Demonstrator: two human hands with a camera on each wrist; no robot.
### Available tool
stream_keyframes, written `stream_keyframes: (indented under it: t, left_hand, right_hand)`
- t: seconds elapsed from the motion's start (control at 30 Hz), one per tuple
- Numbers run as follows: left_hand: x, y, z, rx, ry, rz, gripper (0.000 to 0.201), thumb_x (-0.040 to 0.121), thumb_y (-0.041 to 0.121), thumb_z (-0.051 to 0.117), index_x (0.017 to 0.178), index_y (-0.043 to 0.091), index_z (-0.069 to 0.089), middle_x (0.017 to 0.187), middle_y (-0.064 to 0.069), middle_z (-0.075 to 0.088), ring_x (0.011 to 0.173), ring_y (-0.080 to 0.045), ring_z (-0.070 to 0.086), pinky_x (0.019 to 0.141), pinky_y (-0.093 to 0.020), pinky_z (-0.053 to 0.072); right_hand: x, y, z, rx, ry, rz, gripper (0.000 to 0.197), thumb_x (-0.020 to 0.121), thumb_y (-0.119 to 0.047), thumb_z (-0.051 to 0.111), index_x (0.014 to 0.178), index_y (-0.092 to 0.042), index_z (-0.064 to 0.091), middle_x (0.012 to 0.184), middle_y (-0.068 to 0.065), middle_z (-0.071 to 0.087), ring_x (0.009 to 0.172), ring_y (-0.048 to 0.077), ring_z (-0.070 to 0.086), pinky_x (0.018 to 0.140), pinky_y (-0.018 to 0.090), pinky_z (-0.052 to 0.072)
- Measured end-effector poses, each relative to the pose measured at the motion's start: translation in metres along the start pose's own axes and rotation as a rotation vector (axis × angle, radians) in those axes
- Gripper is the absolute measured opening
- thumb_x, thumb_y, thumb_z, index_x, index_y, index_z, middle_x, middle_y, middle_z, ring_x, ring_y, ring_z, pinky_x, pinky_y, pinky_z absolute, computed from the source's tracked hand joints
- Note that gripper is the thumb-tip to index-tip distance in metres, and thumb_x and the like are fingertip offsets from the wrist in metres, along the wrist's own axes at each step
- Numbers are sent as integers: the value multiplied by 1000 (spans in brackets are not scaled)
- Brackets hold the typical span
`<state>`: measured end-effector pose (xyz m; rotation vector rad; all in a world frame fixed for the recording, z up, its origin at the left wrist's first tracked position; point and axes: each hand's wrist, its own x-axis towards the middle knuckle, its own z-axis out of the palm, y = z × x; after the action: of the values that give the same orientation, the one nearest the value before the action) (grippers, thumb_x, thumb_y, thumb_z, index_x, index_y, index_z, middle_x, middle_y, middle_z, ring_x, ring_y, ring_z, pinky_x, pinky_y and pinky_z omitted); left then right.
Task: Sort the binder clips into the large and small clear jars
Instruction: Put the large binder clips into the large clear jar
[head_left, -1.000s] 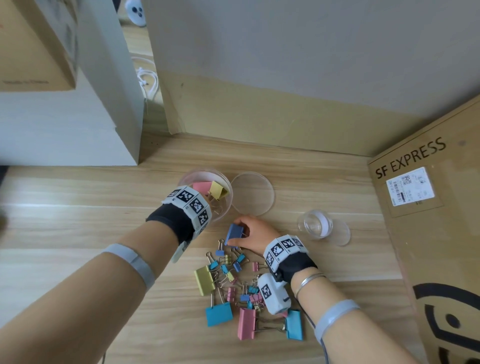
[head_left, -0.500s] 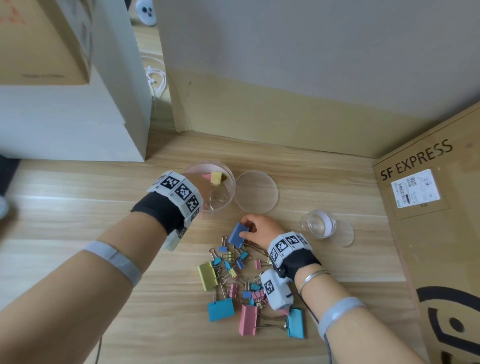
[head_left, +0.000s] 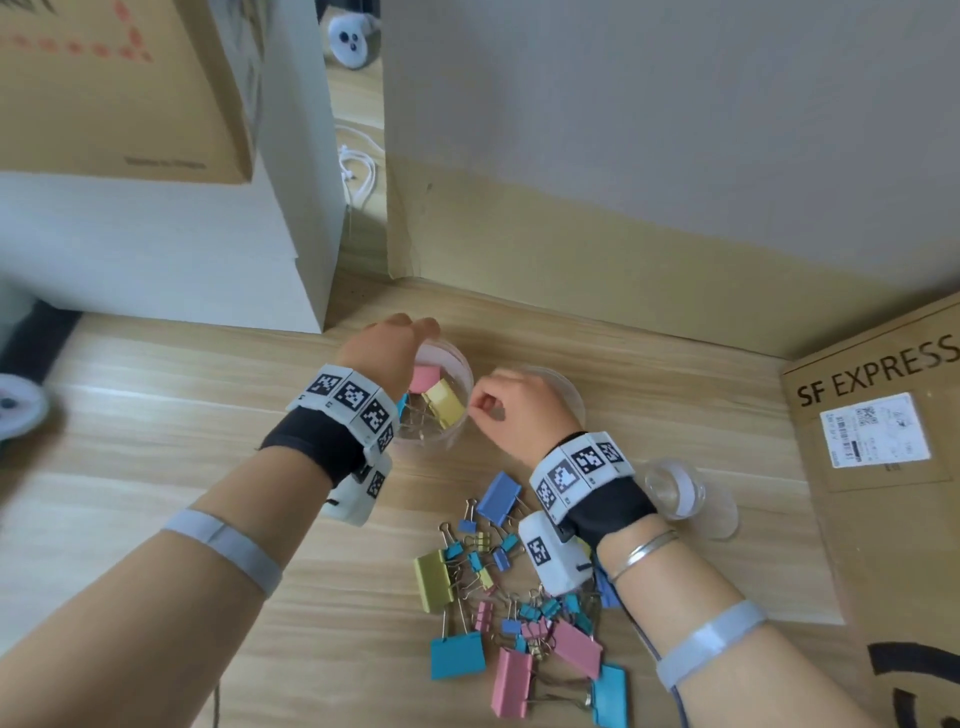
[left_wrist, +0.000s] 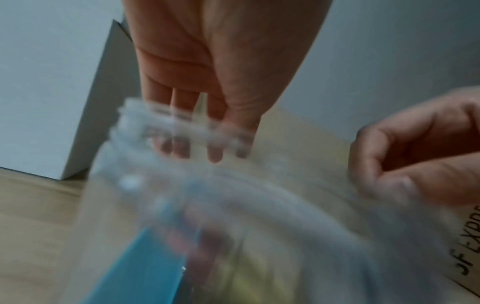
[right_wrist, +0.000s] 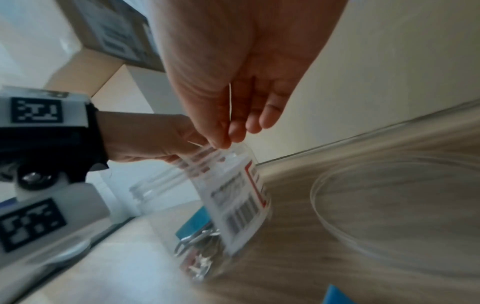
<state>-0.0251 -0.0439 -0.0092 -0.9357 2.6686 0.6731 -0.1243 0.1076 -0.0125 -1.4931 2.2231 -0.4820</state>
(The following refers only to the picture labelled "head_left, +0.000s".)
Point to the brown box red dashed print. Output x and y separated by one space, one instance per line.
112 97

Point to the large teal binder clip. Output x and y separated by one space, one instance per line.
402 406

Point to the large yellow binder clip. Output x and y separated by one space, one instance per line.
444 403

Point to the large clear plastic jar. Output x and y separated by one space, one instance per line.
442 442

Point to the person's right forearm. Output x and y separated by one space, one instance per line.
750 675

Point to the grey forearm band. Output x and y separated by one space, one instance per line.
225 547
709 641

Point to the pile of colourful binder clips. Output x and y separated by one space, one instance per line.
457 654

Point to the small clear plastic jar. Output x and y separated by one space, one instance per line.
675 487

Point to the large pink binder clip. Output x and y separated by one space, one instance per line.
424 379

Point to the white storage box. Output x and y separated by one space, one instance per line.
11 315

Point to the person's left forearm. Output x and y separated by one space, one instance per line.
135 637

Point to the large clear round lid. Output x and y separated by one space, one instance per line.
570 397

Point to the person's left hand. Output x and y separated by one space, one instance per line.
382 349

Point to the white game controller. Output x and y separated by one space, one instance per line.
349 41
22 409

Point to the brown shipping box black logo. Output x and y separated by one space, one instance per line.
885 562

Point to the grey and tan partition board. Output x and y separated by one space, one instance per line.
637 112

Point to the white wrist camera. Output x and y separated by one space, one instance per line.
551 559
360 495

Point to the small clear round lid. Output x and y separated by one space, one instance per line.
720 514

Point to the marker tag wristband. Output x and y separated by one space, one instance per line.
345 394
581 461

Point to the white cardboard box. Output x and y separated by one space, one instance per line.
150 247

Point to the person's right hand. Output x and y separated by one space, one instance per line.
521 412

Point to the large blue binder clip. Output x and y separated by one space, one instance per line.
499 499

